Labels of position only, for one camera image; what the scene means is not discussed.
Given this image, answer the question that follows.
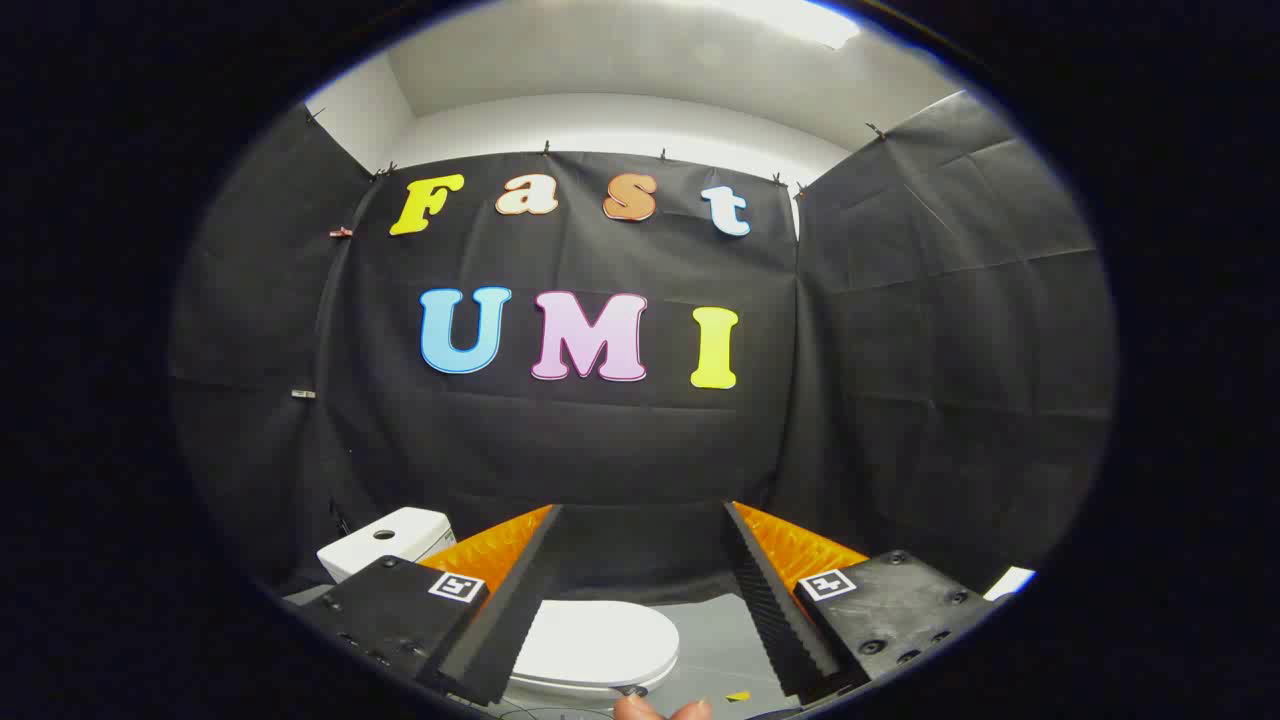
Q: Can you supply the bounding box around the white flat object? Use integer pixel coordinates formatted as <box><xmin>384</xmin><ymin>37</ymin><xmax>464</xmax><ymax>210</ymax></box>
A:
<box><xmin>984</xmin><ymin>566</ymin><xmax>1038</xmax><ymax>602</ymax></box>

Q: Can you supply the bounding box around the black backdrop cloth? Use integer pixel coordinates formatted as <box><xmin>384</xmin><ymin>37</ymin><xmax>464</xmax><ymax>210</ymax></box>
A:
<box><xmin>170</xmin><ymin>90</ymin><xmax>1117</xmax><ymax>603</ymax></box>

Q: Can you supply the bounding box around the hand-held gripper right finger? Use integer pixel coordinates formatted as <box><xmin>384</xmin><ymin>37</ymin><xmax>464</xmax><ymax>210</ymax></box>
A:
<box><xmin>722</xmin><ymin>500</ymin><xmax>996</xmax><ymax>705</ymax></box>

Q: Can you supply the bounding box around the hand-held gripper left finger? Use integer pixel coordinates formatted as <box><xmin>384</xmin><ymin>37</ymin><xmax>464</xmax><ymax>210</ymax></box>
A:
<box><xmin>295</xmin><ymin>504</ymin><xmax>564</xmax><ymax>707</ymax></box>

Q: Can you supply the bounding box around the white toilet lid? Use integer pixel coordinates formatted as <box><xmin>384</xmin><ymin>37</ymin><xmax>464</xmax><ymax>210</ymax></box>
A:
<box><xmin>509</xmin><ymin>600</ymin><xmax>682</xmax><ymax>693</ymax></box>

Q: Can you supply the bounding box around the white toilet tank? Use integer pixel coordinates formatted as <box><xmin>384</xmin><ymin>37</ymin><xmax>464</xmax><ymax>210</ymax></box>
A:
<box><xmin>317</xmin><ymin>507</ymin><xmax>457</xmax><ymax>584</ymax></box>

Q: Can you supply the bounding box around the ceiling light panel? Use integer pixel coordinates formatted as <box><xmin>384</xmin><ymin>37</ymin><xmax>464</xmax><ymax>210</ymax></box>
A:
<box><xmin>718</xmin><ymin>0</ymin><xmax>863</xmax><ymax>50</ymax></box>

